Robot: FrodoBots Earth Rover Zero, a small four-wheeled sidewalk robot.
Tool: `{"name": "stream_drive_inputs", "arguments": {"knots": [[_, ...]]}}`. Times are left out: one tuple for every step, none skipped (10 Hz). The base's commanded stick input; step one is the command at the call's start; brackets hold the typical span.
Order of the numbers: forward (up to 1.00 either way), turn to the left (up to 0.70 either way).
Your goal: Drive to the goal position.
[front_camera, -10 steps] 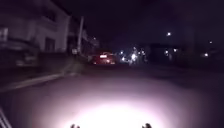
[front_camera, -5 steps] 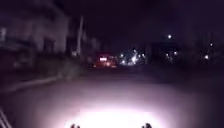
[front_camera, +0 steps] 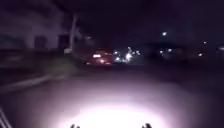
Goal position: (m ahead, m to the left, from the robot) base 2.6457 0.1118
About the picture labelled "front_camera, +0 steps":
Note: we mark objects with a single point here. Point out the pale building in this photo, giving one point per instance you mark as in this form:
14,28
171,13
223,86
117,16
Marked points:
30,30

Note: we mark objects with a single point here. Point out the robot's own part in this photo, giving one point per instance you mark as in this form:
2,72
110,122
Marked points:
74,126
146,125

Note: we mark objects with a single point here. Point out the pale kerb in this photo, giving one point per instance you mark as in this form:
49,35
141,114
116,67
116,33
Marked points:
26,83

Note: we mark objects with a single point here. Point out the grey asphalt road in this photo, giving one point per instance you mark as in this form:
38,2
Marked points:
126,90

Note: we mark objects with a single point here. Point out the red car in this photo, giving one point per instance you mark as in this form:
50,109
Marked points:
99,56

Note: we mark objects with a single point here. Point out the pole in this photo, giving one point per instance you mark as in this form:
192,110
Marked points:
72,33

